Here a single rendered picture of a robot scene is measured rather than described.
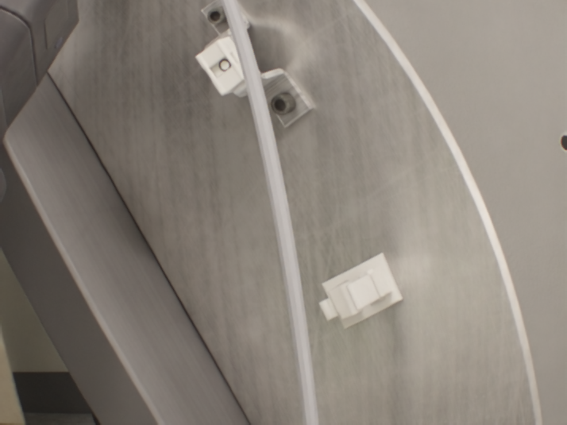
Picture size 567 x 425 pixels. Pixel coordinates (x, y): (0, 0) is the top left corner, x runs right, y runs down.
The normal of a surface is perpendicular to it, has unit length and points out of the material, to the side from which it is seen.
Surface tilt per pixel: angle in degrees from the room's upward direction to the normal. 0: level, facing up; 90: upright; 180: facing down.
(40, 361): 90
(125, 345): 65
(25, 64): 123
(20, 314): 90
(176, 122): 90
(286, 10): 90
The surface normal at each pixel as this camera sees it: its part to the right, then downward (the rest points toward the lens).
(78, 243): 0.72, -0.48
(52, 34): 0.87, 0.46
